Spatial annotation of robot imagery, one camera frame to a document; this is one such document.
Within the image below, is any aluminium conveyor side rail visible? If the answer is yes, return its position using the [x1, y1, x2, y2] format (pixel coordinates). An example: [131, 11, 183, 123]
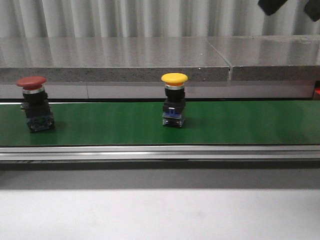
[0, 144, 320, 163]

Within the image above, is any grey stone slab right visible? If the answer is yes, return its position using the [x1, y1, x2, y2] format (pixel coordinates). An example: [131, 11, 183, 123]
[208, 35, 320, 82]

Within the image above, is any green conveyor belt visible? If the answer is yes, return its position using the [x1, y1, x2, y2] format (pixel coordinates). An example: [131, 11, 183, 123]
[0, 100, 320, 147]

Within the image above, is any white pleated curtain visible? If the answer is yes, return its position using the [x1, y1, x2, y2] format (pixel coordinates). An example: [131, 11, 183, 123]
[0, 0, 320, 38]

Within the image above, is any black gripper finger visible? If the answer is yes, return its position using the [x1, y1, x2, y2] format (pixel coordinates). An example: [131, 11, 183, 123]
[257, 0, 287, 16]
[303, 0, 320, 22]

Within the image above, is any grey stone counter slab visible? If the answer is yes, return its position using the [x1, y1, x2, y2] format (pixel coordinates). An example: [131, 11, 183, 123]
[0, 37, 229, 83]

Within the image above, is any orange red object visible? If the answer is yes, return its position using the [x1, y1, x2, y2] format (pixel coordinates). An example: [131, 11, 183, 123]
[312, 87, 320, 101]

